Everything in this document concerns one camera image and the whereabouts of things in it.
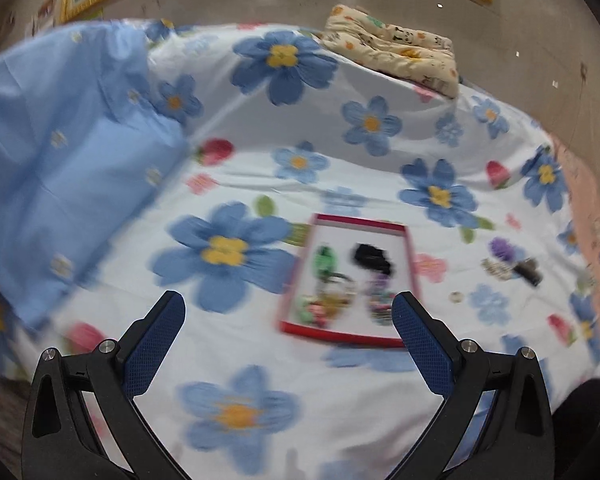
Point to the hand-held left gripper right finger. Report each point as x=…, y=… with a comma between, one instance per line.
x=425, y=352

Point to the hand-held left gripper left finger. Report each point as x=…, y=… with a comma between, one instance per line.
x=150, y=352

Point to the amber hair clip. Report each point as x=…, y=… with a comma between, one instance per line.
x=340, y=305

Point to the red jewelry tray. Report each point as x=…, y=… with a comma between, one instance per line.
x=350, y=232

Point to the purple hair clip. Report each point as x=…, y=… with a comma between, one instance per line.
x=380, y=287

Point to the black scrunchie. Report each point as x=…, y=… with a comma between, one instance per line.
x=372, y=259

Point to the beige glitter scrunchie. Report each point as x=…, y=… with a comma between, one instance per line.
x=495, y=269

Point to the purple scrunchie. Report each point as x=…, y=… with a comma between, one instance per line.
x=502, y=249

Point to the black hair clip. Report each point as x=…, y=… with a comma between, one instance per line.
x=527, y=271

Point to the floral bedsheet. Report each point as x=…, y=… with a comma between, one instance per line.
x=305, y=410

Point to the light blue pillow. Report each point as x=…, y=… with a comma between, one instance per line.
x=55, y=160

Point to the folded cream patterned blanket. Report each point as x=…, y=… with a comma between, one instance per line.
x=390, y=50

